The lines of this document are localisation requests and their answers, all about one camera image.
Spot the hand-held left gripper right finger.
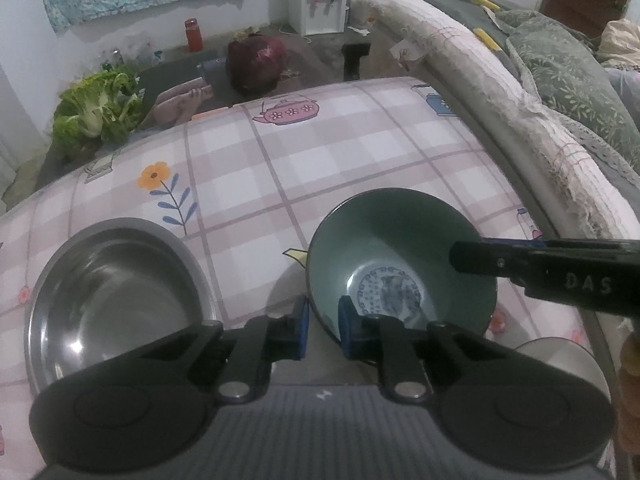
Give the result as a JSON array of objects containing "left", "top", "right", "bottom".
[{"left": 338, "top": 296, "right": 506, "bottom": 406}]

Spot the white printed plate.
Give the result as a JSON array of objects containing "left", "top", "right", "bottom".
[{"left": 512, "top": 337, "right": 612, "bottom": 407}]

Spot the black stool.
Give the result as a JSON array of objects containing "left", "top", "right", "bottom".
[{"left": 341, "top": 42, "right": 371, "bottom": 80}]

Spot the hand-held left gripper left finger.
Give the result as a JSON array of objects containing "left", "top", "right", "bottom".
[{"left": 135, "top": 296, "right": 310, "bottom": 406}]

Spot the pink checkered tablecloth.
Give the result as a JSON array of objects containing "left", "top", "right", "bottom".
[{"left": 0, "top": 76, "right": 616, "bottom": 480}]

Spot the deep stainless steel bowl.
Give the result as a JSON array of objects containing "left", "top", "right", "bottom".
[{"left": 24, "top": 217, "right": 211, "bottom": 401}]

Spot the cream cloth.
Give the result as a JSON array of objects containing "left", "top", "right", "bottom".
[{"left": 597, "top": 19, "right": 640, "bottom": 68}]

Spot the green leaf-print pillow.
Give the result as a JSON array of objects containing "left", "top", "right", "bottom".
[{"left": 504, "top": 10, "right": 640, "bottom": 173}]

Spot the white quilted bolster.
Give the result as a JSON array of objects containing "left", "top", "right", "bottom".
[{"left": 350, "top": 0, "right": 640, "bottom": 242}]

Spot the green ceramic bowl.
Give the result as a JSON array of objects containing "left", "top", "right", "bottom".
[{"left": 306, "top": 187, "right": 499, "bottom": 366}]

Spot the white water dispenser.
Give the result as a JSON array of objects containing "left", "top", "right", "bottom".
[{"left": 286, "top": 0, "right": 349, "bottom": 36}]

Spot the person's right hand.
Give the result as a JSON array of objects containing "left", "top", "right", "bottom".
[{"left": 617, "top": 332, "right": 640, "bottom": 461}]

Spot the red cabbage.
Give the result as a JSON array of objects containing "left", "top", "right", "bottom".
[{"left": 225, "top": 35, "right": 290, "bottom": 96}]

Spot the green lettuce head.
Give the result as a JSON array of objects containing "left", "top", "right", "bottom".
[{"left": 52, "top": 71, "right": 146, "bottom": 147}]

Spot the red bottle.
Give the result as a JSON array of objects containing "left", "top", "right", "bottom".
[{"left": 184, "top": 18, "right": 202, "bottom": 53}]

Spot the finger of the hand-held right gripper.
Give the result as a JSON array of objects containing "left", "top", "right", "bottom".
[{"left": 449, "top": 239, "right": 547, "bottom": 282}]

